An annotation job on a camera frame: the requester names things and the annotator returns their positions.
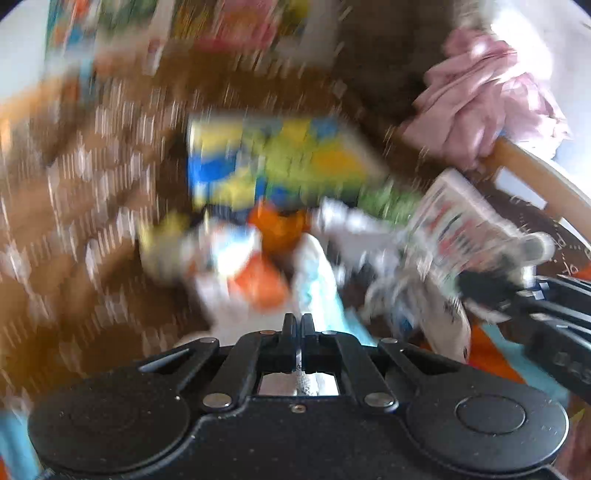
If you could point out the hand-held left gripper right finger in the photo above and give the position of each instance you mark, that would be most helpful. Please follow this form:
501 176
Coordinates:
308 344

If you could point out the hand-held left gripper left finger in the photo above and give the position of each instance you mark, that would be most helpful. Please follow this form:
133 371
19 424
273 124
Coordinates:
288 344

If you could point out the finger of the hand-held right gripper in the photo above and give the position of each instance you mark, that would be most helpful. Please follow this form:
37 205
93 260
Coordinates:
494 295

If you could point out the light blue white sock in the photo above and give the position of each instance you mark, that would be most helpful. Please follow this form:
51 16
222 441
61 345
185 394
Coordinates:
318 277

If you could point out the white orange printed packet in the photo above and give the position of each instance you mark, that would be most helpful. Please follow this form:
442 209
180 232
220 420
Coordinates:
457 230

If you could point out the orange white blue striped sock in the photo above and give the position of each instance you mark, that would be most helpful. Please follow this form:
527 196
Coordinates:
240 277

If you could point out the orange cloth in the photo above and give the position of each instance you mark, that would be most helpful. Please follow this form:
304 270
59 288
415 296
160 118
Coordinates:
494 355

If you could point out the light grey sock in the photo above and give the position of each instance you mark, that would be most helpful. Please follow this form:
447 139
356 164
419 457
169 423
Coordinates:
429 314

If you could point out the white knit sock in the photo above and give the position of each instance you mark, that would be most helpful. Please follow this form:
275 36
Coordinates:
360 230

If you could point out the bag of green pieces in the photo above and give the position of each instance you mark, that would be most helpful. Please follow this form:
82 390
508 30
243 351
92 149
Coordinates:
388 201

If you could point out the yellow sock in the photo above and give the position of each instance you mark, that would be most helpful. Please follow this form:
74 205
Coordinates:
161 240

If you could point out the pink cloth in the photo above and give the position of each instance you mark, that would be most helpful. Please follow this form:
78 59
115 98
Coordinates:
475 92

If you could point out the brown printed blanket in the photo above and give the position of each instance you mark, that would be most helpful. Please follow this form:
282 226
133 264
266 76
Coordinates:
92 207

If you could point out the wooden bed rail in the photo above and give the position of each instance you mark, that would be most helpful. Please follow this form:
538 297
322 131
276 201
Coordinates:
540 175

